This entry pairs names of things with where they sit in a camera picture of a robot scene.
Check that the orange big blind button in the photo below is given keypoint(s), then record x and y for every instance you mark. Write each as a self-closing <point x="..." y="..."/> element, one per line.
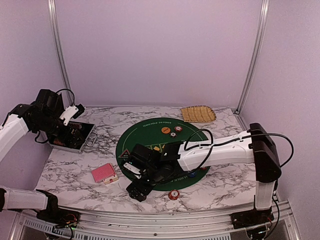
<point x="165" y="130"/>

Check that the brown chip stack top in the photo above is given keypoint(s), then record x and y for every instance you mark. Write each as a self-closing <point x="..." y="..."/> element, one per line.
<point x="173" y="134"/>

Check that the orange poker chip stack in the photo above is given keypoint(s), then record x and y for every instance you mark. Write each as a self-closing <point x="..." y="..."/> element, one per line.
<point x="173" y="194"/>

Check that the gold card deck box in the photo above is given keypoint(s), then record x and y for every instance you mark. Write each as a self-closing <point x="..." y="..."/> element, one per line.
<point x="110" y="179"/>

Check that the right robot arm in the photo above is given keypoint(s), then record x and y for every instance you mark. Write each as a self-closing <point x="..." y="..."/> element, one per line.
<point x="181" y="158"/>

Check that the red playing card deck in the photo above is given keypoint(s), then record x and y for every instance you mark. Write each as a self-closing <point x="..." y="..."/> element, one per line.
<point x="103" y="172"/>

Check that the left aluminium frame post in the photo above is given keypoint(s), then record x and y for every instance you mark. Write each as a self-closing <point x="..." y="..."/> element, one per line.
<point x="59" y="49"/>

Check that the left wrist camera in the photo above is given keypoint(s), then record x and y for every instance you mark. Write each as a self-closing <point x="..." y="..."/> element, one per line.
<point x="71" y="112"/>

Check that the right aluminium frame post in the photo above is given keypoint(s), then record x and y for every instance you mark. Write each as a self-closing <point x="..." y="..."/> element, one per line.
<point x="260" y="33"/>

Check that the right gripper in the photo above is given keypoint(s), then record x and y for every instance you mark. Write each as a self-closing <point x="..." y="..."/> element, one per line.
<point x="136" y="195"/>

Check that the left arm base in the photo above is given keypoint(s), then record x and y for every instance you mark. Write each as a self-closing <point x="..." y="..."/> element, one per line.
<point x="62" y="218"/>

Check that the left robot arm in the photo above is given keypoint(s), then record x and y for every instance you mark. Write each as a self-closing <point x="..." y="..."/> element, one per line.
<point x="25" y="118"/>

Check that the triangular all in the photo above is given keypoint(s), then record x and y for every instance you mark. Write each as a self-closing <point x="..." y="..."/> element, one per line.
<point x="125" y="154"/>

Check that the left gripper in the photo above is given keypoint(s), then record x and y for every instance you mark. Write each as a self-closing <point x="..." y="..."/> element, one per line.
<point x="70" y="142"/>

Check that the front aluminium rail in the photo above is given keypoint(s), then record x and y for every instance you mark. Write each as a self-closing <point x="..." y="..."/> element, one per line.
<point x="210" y="224"/>

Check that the orange chip stack top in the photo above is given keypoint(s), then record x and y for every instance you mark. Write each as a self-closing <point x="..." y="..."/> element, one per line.
<point x="178" y="128"/>

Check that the aluminium frame post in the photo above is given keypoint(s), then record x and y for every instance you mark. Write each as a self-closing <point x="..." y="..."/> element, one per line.
<point x="260" y="33"/>
<point x="59" y="49"/>

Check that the round green poker mat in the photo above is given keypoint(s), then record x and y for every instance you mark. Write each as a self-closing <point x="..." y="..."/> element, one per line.
<point x="148" y="133"/>

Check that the woven bamboo tray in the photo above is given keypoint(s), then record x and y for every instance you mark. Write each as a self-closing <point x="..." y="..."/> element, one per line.
<point x="198" y="114"/>

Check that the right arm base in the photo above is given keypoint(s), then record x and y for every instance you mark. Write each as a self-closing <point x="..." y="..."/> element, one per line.
<point x="249" y="218"/>

